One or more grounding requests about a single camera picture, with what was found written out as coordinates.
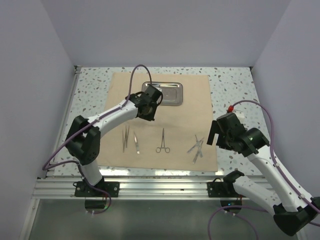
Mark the aluminium mounting rail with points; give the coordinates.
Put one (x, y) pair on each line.
(134, 188)

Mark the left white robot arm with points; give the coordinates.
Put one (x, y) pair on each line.
(84, 137)

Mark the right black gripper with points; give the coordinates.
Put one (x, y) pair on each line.
(215, 128)

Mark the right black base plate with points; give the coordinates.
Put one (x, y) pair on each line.
(221, 189)

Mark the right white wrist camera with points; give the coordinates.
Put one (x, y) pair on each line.
(240, 114)

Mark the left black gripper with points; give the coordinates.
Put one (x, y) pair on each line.
(150, 117)

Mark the steel instrument tray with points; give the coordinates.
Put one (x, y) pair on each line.
(172, 93)

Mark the beige cloth wrap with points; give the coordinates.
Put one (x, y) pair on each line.
(181, 124)

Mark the steel pointed tweezers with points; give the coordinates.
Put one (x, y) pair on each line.
(125, 136)

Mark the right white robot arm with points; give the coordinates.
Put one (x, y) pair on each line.
(290, 205)

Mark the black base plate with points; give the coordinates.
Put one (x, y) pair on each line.
(83, 190)
(221, 189)

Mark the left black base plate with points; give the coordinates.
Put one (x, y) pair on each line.
(83, 190)

